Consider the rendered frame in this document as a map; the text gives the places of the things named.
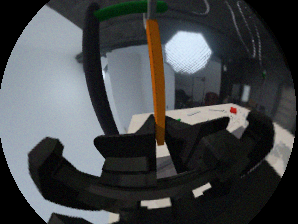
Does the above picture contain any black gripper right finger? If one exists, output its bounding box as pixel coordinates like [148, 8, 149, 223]
[165, 116, 229, 173]

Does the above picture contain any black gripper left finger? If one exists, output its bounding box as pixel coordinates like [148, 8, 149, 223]
[93, 115, 157, 176]

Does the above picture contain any red rectangular block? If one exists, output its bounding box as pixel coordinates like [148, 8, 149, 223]
[230, 107, 237, 115]

